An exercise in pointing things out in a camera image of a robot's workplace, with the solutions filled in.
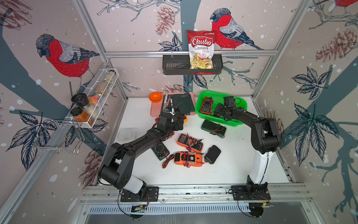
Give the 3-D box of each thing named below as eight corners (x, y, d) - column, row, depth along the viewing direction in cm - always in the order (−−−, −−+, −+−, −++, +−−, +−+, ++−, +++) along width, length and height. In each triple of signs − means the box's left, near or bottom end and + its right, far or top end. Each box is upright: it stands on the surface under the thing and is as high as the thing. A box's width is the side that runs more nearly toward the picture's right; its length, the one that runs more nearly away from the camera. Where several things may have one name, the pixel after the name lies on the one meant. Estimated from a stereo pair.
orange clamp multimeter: (174, 166, 84) (174, 164, 81) (175, 153, 89) (174, 151, 86) (202, 166, 84) (203, 164, 81) (201, 153, 89) (202, 151, 86)
